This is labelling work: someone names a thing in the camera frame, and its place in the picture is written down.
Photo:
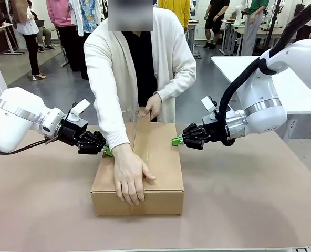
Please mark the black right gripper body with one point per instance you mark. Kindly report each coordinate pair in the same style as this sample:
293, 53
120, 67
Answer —
214, 131

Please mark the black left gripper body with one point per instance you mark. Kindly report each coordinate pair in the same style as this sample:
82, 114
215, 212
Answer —
71, 131

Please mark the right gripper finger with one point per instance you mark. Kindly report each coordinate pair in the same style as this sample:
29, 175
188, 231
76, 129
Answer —
193, 141
195, 130

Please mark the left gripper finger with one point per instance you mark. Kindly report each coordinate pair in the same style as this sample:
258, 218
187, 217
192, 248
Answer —
96, 138
92, 150

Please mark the brown cardboard box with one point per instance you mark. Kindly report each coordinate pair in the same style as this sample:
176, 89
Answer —
160, 162

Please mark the person right forearm white sleeve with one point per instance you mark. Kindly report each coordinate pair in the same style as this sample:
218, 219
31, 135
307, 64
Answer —
111, 126

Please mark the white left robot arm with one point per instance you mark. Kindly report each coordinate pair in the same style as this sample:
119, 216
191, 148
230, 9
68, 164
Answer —
13, 118

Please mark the person left forearm white sleeve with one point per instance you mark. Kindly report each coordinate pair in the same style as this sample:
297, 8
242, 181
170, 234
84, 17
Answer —
179, 84

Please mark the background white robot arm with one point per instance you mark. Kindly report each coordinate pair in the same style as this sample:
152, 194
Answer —
239, 13

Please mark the person right hand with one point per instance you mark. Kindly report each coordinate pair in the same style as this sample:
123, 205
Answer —
129, 176

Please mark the person left hand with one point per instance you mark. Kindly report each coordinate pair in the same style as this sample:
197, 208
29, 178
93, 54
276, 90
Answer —
154, 106

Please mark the white side table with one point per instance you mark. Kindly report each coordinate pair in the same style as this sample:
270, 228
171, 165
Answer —
223, 68

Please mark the person torso white cardigan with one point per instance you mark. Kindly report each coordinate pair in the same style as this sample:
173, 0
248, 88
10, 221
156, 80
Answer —
113, 68

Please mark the background grey work table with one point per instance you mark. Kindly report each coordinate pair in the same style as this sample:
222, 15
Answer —
235, 34

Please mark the seated bystander with laptop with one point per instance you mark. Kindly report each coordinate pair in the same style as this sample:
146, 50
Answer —
43, 34

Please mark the bystander pink shirt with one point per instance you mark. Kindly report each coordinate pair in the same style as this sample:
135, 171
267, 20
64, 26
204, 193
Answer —
63, 29

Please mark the bystander white top black trousers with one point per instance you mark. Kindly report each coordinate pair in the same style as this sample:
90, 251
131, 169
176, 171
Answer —
29, 31

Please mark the bystander green shirt grey trousers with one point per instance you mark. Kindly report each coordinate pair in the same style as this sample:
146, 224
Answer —
251, 29

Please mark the bystander floral shirt white coat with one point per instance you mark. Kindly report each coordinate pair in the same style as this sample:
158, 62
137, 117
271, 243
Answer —
88, 21

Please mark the bystander black shirt black shorts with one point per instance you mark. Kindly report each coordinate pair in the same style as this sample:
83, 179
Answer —
216, 18

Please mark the bystander yellow shirt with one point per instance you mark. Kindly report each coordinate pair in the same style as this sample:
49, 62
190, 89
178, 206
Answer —
179, 13

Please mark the black tripod stand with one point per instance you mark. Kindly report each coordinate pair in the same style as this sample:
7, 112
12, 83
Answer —
272, 23

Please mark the background desk with items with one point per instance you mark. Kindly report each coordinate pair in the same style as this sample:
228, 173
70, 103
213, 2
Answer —
1, 30

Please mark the bystander dark trousers light top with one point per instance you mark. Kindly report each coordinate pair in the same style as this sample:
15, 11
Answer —
306, 31

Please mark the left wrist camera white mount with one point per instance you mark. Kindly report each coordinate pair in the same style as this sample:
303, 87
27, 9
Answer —
80, 107

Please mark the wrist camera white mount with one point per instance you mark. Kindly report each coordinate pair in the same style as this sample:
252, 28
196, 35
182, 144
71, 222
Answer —
209, 103
80, 107

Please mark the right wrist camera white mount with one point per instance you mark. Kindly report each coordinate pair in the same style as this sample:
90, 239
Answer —
209, 103

